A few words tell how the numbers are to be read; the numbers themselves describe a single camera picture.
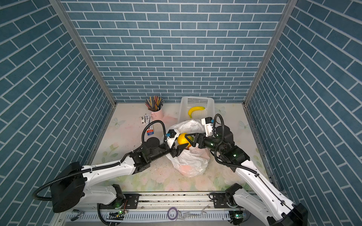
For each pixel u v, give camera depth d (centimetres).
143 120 107
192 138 62
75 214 70
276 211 39
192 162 75
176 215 69
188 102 115
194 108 115
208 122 64
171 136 62
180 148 67
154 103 102
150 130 102
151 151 58
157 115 102
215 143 60
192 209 72
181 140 70
